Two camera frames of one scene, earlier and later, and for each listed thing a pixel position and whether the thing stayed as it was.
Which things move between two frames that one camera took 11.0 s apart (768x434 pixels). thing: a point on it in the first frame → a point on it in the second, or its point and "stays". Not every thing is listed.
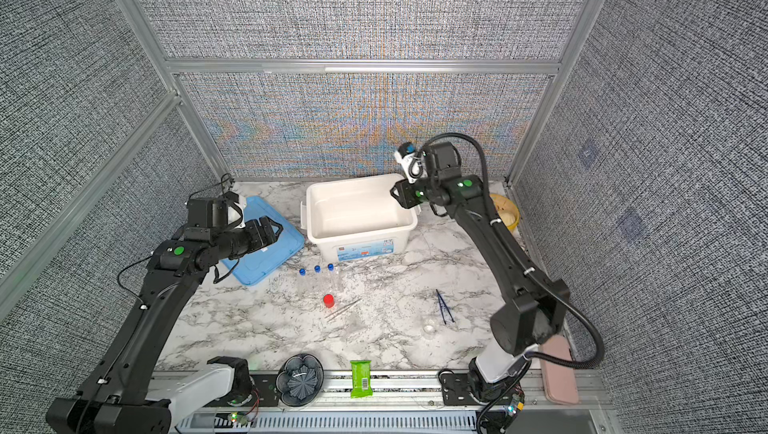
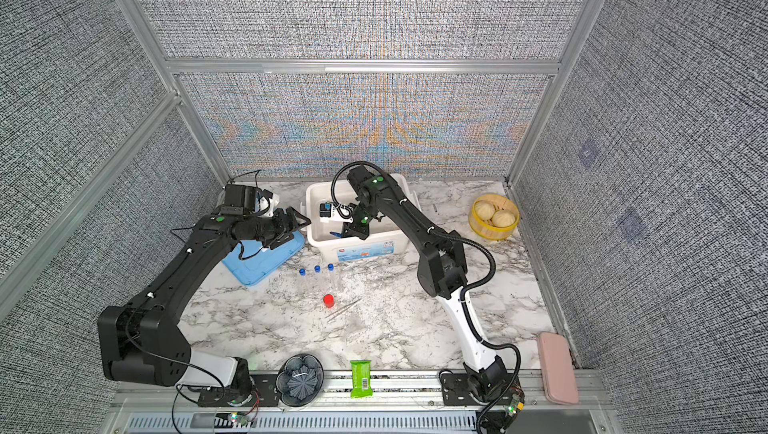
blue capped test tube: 330,268 stays
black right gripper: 405,198 → 348,231
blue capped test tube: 317,278 stays
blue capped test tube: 302,280 stays
